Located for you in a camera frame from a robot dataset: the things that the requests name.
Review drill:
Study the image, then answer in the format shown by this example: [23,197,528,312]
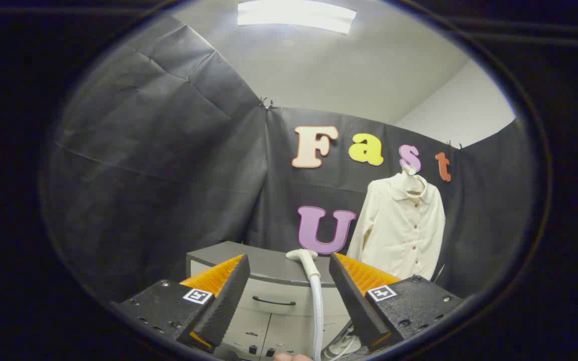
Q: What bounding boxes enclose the white garment steamer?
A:
[286,249,326,361]

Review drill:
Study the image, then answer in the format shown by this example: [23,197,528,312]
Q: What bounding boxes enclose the ceiling light panel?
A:
[237,0,357,35]

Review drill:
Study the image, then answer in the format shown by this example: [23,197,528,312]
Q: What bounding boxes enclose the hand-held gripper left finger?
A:
[111,254,251,354]

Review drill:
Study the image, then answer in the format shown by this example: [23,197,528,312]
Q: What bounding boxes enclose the grey cabinet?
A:
[186,241,357,361]

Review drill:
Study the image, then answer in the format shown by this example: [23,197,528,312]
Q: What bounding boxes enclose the black drawer handle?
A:
[252,296,297,306]

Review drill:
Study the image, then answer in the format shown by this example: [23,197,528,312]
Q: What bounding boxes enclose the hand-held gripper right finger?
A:
[329,252,465,351]

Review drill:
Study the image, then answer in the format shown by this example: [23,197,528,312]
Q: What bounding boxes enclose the cream button-up shirt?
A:
[347,170,446,280]

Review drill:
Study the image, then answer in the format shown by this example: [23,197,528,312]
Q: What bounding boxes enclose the black backdrop cloth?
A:
[43,15,538,301]

